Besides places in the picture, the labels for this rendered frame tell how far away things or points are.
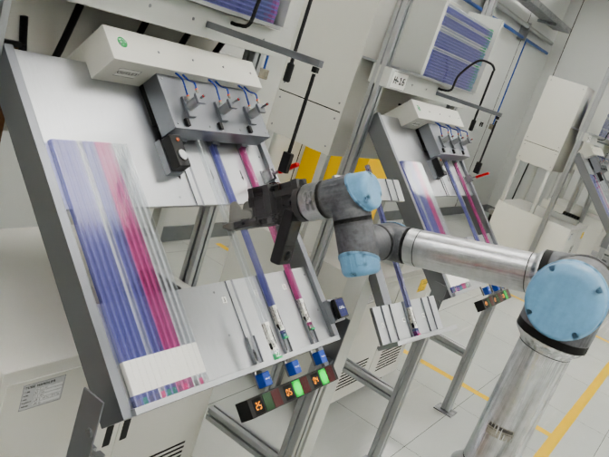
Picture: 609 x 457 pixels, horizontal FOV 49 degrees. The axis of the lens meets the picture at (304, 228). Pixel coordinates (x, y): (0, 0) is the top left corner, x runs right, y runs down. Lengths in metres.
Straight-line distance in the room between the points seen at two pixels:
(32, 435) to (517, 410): 0.98
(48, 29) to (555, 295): 1.14
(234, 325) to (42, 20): 0.75
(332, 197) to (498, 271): 0.33
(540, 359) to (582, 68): 8.07
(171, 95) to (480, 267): 0.75
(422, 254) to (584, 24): 8.00
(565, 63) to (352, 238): 8.02
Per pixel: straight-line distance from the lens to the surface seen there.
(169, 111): 1.49
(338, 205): 1.24
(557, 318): 1.09
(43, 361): 1.48
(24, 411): 1.51
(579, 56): 9.14
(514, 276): 1.26
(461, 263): 1.29
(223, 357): 1.38
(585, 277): 1.08
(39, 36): 1.57
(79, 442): 1.20
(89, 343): 1.20
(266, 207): 1.34
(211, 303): 1.40
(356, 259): 1.24
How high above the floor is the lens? 1.38
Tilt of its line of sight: 15 degrees down
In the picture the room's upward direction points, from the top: 19 degrees clockwise
